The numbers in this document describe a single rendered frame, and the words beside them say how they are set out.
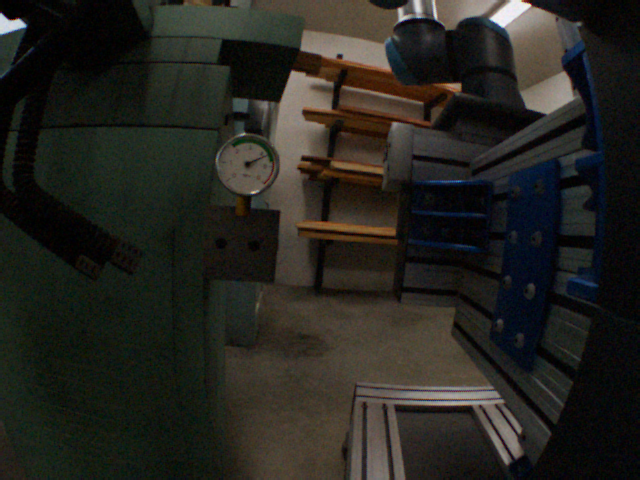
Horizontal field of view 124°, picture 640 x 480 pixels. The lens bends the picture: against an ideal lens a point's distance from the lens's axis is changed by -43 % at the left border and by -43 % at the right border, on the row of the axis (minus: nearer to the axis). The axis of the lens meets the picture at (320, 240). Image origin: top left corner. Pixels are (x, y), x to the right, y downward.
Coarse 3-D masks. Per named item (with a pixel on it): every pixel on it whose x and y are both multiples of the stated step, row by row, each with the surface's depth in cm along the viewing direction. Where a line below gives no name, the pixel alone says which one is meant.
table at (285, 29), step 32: (128, 0) 20; (96, 32) 24; (128, 32) 26; (160, 32) 28; (192, 32) 29; (224, 32) 31; (256, 32) 32; (288, 32) 33; (0, 64) 21; (224, 64) 38; (256, 64) 38; (288, 64) 38; (256, 96) 50
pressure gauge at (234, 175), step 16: (224, 144) 26; (240, 144) 27; (256, 144) 27; (272, 144) 27; (224, 160) 27; (240, 160) 27; (272, 160) 28; (224, 176) 27; (240, 176) 27; (256, 176) 27; (272, 176) 28; (240, 192) 27; (256, 192) 27; (240, 208) 29
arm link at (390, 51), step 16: (416, 0) 45; (432, 0) 45; (400, 16) 49; (416, 16) 45; (432, 16) 46; (400, 32) 48; (416, 32) 46; (432, 32) 45; (400, 48) 48; (416, 48) 47; (432, 48) 45; (400, 64) 50; (416, 64) 48; (432, 64) 47; (448, 64) 45; (400, 80) 54; (416, 80) 52; (432, 80) 50; (448, 80) 49
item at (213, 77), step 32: (128, 64) 28; (160, 64) 29; (192, 64) 30; (64, 96) 26; (96, 96) 27; (128, 96) 28; (160, 96) 29; (192, 96) 31; (224, 96) 32; (192, 128) 31; (224, 128) 37
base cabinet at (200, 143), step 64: (64, 128) 26; (128, 128) 29; (64, 192) 27; (128, 192) 30; (192, 192) 32; (0, 256) 24; (192, 256) 32; (0, 320) 24; (64, 320) 28; (128, 320) 30; (192, 320) 33; (0, 384) 24; (64, 384) 27; (128, 384) 30; (192, 384) 33; (64, 448) 27; (128, 448) 30; (192, 448) 33
